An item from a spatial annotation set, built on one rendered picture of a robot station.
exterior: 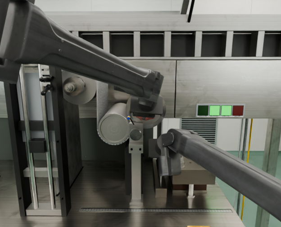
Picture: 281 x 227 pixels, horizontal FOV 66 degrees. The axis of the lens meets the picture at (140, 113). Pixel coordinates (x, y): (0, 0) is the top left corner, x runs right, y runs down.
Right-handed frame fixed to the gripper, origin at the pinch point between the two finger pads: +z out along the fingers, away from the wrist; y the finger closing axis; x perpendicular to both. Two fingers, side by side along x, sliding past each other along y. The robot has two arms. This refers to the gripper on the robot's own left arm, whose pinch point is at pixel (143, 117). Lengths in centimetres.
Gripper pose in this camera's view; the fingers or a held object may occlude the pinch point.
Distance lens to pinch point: 75.4
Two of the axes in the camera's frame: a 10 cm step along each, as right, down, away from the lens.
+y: 9.9, 0.9, 0.5
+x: 0.5, -8.7, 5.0
